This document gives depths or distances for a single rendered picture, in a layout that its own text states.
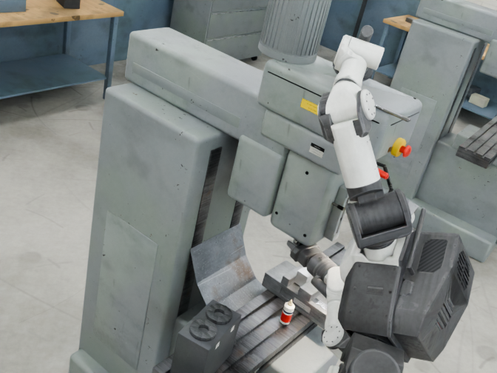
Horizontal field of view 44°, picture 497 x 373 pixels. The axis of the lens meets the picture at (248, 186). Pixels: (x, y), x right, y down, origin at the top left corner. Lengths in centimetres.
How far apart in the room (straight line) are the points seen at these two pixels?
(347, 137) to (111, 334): 175
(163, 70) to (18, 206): 237
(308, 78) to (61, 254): 251
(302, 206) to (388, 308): 64
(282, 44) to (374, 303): 89
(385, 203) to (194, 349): 82
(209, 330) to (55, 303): 181
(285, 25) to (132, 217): 101
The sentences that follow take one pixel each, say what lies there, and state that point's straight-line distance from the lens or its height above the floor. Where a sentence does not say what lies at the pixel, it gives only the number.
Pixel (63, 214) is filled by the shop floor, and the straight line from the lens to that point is 446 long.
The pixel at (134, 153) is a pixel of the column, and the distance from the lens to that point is 241.
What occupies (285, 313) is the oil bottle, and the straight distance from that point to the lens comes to 244.
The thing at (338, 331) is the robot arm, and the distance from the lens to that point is 197.
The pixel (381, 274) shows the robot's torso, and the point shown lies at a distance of 164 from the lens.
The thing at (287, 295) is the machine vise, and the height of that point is 94.
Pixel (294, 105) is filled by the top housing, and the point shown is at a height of 179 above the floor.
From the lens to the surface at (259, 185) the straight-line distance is 218.
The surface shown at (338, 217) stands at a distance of 215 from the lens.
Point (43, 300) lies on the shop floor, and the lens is 376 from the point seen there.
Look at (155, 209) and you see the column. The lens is 241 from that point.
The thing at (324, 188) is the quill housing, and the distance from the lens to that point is 205.
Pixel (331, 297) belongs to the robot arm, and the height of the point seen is 125.
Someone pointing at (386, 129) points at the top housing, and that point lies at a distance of 187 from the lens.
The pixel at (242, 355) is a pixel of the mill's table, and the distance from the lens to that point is 230.
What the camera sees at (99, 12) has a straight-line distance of 585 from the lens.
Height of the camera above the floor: 250
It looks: 29 degrees down
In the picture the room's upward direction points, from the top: 14 degrees clockwise
